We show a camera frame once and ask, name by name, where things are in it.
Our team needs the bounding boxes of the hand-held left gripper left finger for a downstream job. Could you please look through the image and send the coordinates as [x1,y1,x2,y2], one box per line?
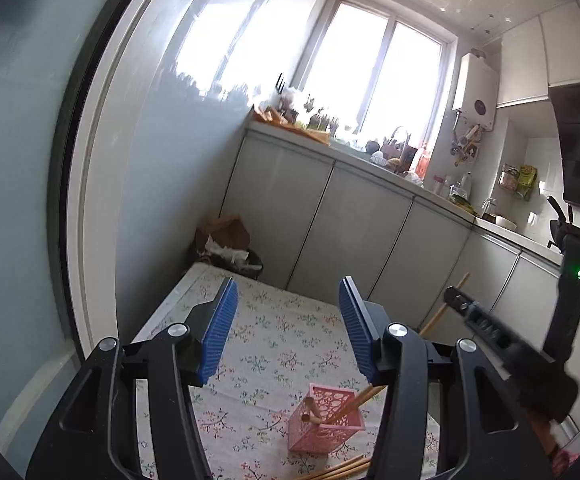
[25,277,238,480]

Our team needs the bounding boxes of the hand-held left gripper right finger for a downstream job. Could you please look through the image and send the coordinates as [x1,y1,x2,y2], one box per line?
[339,276,556,480]

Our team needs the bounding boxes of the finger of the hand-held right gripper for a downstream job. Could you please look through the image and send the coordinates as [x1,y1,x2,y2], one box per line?
[444,286,551,357]

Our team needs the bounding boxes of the wooden chopstick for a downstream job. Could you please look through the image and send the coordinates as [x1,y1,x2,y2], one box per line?
[315,456,372,480]
[419,273,471,336]
[329,385,387,423]
[337,464,372,480]

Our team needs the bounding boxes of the short wooden utensil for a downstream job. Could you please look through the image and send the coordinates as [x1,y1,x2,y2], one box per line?
[300,396,322,423]

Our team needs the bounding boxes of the pink perforated utensil holder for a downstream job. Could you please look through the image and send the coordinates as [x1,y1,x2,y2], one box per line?
[288,383,366,455]

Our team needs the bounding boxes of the person's right forearm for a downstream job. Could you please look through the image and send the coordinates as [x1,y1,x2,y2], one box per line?
[527,407,580,478]

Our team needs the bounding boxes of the floral tablecloth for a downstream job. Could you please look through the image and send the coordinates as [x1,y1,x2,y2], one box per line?
[135,262,441,480]

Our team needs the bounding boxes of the black wok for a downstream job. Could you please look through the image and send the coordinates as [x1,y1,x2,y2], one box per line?
[546,195,575,252]

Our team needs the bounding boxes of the black trash bin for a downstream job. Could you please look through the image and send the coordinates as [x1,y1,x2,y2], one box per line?
[205,247,265,281]

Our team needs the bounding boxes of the white base cabinets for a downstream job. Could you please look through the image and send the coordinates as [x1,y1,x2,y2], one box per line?
[222,127,580,431]

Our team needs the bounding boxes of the wicker basket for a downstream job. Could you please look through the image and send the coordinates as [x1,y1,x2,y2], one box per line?
[380,127,417,171]

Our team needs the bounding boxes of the hanging kitchen tools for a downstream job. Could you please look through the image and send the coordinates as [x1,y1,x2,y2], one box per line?
[451,122,482,167]

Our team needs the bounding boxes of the orange board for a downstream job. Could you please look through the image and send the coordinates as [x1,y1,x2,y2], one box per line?
[252,105,332,147]

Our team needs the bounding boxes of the row of small plants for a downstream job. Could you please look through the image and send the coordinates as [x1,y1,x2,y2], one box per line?
[306,94,345,130]

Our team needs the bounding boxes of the white water heater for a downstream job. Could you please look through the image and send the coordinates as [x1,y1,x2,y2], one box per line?
[451,52,500,131]

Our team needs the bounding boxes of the glass sliding door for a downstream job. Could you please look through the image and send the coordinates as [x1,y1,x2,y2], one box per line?
[0,0,196,480]

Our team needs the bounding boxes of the kitchen window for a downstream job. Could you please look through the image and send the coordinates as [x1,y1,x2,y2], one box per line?
[292,0,455,142]

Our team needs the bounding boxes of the wall rack with packets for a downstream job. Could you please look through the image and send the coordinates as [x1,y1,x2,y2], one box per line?
[499,162,539,202]

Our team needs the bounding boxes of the white wall cabinets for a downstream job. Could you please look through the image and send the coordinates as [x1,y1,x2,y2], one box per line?
[496,0,580,108]

